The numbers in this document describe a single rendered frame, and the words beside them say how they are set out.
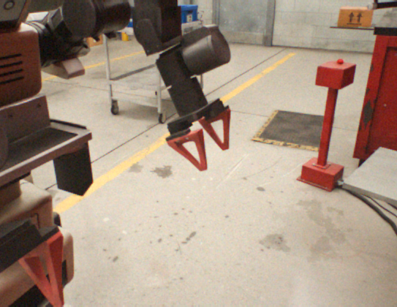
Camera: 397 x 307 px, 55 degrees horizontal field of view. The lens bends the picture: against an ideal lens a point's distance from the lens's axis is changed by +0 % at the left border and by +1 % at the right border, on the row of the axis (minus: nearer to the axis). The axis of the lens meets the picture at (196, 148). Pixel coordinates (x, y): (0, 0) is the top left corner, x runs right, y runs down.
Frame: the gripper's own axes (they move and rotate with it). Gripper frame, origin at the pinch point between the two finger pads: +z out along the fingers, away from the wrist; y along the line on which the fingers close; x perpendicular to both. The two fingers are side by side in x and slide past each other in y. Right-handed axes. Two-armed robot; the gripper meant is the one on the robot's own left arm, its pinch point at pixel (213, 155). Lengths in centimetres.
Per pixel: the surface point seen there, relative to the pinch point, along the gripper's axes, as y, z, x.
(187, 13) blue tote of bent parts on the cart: 288, -69, 147
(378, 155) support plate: 13.1, 11.8, -24.0
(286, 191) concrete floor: 161, 80, 63
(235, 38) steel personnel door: 685, -42, 280
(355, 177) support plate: 2.6, 10.6, -21.7
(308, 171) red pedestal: 178, 76, 51
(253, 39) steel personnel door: 685, -25, 246
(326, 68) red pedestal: 176, 14, 17
